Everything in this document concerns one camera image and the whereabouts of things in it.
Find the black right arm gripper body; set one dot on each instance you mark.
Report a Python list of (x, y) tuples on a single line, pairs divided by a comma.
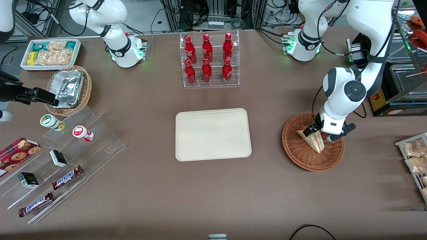
[(9, 91)]

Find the triangle sandwich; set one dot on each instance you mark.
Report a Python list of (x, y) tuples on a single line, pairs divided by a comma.
[(315, 143)]

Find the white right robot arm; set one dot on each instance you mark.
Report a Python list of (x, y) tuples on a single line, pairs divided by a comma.
[(123, 53)]

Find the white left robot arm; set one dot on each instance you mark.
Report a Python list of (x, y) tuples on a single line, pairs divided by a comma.
[(367, 20)]

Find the round brown wicker basket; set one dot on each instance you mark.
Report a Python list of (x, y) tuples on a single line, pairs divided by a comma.
[(300, 156)]

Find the small wicker basket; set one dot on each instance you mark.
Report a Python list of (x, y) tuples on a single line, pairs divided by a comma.
[(85, 96)]

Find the beige plastic tray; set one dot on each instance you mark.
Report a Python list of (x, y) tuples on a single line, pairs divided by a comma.
[(213, 133)]

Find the stacked aluminium foil trays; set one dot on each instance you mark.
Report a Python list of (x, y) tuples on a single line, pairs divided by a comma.
[(66, 86)]

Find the green lid cup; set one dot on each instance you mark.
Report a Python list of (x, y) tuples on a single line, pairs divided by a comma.
[(48, 120)]

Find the white snack bin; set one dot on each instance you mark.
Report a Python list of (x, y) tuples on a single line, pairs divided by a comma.
[(50, 68)]

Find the yellow snack packet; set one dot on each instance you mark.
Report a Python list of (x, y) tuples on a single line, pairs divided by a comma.
[(31, 58)]

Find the large clear peanut snack bag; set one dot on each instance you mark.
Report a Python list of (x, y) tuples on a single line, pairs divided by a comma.
[(53, 57)]

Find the teal snack packet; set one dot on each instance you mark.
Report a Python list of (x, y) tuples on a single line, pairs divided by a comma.
[(39, 46), (70, 45)]

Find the red lid cup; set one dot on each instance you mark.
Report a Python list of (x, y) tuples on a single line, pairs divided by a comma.
[(80, 131)]

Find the small clear peanut snack bag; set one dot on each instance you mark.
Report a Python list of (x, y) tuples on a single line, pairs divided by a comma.
[(56, 45)]

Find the grey snack rack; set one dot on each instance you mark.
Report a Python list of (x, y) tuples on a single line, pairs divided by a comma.
[(399, 144)]

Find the black food warmer yellow panel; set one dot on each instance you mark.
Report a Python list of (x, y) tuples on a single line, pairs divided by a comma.
[(400, 108)]

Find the small black box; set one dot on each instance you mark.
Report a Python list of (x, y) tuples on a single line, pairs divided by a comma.
[(28, 180), (58, 158)]

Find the red cookie box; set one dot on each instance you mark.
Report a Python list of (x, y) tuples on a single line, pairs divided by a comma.
[(16, 155)]

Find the clear bag of snacks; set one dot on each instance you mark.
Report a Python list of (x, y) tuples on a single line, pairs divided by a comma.
[(424, 180), (418, 165), (415, 148)]

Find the steel warmer pan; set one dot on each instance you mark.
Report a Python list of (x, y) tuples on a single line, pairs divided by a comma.
[(398, 50), (403, 80)]

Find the clear acrylic step stand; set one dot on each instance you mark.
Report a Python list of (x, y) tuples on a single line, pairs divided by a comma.
[(100, 146)]

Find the Snickers chocolate bar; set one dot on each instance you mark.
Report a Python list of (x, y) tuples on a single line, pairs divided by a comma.
[(36, 204), (66, 177)]

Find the wooden skewer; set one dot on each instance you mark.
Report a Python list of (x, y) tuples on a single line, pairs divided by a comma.
[(417, 74)]

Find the red cola bottle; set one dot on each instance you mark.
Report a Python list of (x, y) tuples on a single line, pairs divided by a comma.
[(228, 48), (207, 50), (227, 71), (206, 71), (190, 73), (190, 50)]

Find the clear acrylic bottle rack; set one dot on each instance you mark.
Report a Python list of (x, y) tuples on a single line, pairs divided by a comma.
[(215, 50)]

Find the small grey device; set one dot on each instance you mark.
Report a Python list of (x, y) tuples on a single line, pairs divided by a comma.
[(217, 237)]

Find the white power strip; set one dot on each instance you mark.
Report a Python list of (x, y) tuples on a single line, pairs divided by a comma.
[(215, 24)]

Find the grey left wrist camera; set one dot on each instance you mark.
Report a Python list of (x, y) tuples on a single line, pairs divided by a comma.
[(329, 138)]

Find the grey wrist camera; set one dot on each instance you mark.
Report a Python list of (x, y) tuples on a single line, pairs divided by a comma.
[(5, 115), (329, 138)]

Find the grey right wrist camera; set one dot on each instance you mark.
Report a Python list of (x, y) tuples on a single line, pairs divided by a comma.
[(5, 115)]

